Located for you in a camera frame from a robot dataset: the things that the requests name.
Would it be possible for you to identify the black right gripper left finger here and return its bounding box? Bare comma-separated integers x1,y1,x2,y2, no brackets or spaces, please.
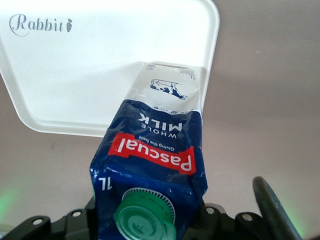
0,197,98,240

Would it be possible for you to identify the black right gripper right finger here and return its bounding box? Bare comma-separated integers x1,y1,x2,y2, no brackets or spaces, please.
197,203,266,240

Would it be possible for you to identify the blue Pascal milk carton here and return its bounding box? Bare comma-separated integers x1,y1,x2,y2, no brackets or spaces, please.
89,62,210,240

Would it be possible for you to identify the white tray with Rabbit print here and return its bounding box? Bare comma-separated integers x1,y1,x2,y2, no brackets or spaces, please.
0,0,221,138

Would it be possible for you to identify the black cable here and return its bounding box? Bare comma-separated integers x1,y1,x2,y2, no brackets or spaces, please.
252,176,302,240

